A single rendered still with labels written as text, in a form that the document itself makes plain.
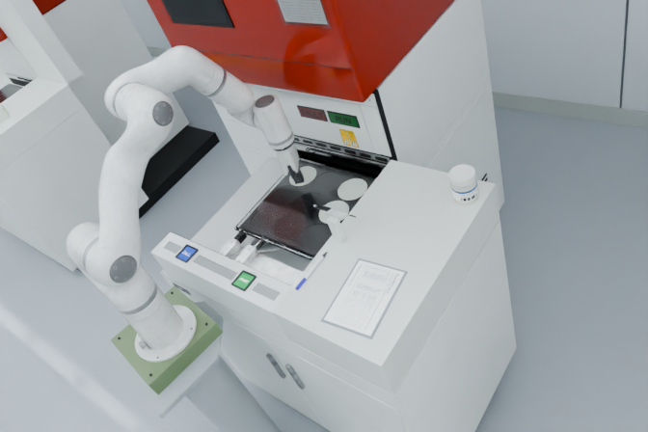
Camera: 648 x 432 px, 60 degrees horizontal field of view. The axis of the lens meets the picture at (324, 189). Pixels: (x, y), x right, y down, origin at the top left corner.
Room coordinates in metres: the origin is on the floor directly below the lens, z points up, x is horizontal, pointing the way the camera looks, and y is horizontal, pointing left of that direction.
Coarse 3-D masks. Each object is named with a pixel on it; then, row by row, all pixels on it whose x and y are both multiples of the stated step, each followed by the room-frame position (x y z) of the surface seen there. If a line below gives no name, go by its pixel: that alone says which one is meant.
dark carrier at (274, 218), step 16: (288, 176) 1.57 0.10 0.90; (320, 176) 1.50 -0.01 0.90; (336, 176) 1.47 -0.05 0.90; (352, 176) 1.43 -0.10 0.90; (272, 192) 1.52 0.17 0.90; (288, 192) 1.49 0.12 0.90; (304, 192) 1.46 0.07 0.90; (320, 192) 1.42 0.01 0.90; (336, 192) 1.39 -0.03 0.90; (256, 208) 1.47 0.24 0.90; (272, 208) 1.44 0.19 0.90; (288, 208) 1.41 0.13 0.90; (304, 208) 1.38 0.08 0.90; (352, 208) 1.29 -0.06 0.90; (256, 224) 1.40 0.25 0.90; (272, 224) 1.37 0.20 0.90; (288, 224) 1.34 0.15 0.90; (304, 224) 1.31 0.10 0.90; (320, 224) 1.28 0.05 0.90; (288, 240) 1.27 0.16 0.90; (304, 240) 1.24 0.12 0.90; (320, 240) 1.21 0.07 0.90
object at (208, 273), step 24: (168, 240) 1.42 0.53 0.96; (168, 264) 1.34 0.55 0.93; (192, 264) 1.27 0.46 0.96; (216, 264) 1.23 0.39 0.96; (240, 264) 1.19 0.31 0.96; (192, 288) 1.30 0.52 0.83; (216, 288) 1.16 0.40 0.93; (264, 288) 1.07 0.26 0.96; (288, 288) 1.03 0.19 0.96; (240, 312) 1.12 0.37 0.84; (264, 312) 1.00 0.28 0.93
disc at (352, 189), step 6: (348, 180) 1.42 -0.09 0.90; (354, 180) 1.41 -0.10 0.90; (360, 180) 1.40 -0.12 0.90; (342, 186) 1.41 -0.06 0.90; (348, 186) 1.40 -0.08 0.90; (354, 186) 1.39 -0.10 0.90; (360, 186) 1.37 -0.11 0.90; (366, 186) 1.36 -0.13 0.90; (342, 192) 1.38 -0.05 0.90; (348, 192) 1.37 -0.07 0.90; (354, 192) 1.36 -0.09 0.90; (360, 192) 1.35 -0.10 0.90; (342, 198) 1.35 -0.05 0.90; (348, 198) 1.34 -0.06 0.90; (354, 198) 1.33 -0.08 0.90
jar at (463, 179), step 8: (456, 168) 1.11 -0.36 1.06; (464, 168) 1.10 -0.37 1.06; (472, 168) 1.09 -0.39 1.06; (456, 176) 1.08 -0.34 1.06; (464, 176) 1.07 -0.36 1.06; (472, 176) 1.06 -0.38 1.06; (456, 184) 1.07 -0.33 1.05; (464, 184) 1.06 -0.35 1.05; (472, 184) 1.06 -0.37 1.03; (456, 192) 1.07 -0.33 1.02; (464, 192) 1.06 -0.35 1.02; (472, 192) 1.05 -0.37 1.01; (456, 200) 1.08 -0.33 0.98; (464, 200) 1.06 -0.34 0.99; (472, 200) 1.05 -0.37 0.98
